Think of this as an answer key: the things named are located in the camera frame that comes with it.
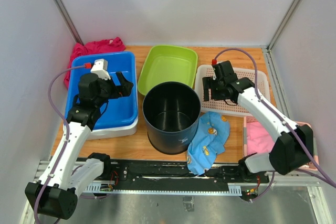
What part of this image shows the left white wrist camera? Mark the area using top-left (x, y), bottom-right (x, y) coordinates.
top-left (90, 59), bottom-right (111, 80)

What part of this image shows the white plastic tub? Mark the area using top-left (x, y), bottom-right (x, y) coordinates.
top-left (88, 118), bottom-right (138, 140)

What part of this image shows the green plastic basin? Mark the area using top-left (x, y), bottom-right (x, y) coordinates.
top-left (137, 45), bottom-right (198, 95)

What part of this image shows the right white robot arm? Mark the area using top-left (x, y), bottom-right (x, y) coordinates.
top-left (195, 61), bottom-right (314, 182)

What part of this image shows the blue plastic tub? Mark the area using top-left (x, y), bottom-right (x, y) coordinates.
top-left (66, 51), bottom-right (138, 130)

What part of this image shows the purple cable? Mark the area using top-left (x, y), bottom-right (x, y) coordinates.
top-left (33, 62), bottom-right (91, 224)
top-left (212, 47), bottom-right (336, 205)

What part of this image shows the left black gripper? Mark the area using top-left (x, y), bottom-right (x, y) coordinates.
top-left (94, 71), bottom-right (133, 106)

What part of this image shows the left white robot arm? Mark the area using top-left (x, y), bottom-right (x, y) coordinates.
top-left (25, 72), bottom-right (133, 223)

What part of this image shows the large black cylindrical container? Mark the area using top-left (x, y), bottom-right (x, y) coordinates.
top-left (142, 81), bottom-right (201, 155)

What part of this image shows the blue patterned cloth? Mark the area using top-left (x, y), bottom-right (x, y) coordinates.
top-left (186, 112), bottom-right (230, 176)

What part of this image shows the pink cloth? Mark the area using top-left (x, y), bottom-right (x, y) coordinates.
top-left (247, 121), bottom-right (275, 155)

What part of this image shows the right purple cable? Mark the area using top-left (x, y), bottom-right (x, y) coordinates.
top-left (212, 47), bottom-right (336, 205)

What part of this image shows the pink perforated basket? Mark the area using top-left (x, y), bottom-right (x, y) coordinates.
top-left (243, 115), bottom-right (320, 172)

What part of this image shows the aluminium frame post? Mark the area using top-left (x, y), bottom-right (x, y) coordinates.
top-left (267, 0), bottom-right (302, 52)
top-left (53, 0), bottom-right (83, 44)

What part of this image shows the left aluminium frame post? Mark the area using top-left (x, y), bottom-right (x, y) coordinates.
top-left (53, 0), bottom-right (83, 44)

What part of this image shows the white perforated basket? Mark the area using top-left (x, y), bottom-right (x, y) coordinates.
top-left (194, 64), bottom-right (271, 118)

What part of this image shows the right aluminium frame post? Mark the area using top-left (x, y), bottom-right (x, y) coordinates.
top-left (267, 0), bottom-right (302, 52)

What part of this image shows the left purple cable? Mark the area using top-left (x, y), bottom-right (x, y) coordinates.
top-left (33, 62), bottom-right (91, 224)

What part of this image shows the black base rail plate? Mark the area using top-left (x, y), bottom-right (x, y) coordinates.
top-left (99, 159), bottom-right (270, 194)

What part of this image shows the magenta cloth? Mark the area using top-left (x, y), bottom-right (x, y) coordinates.
top-left (63, 37), bottom-right (127, 90)

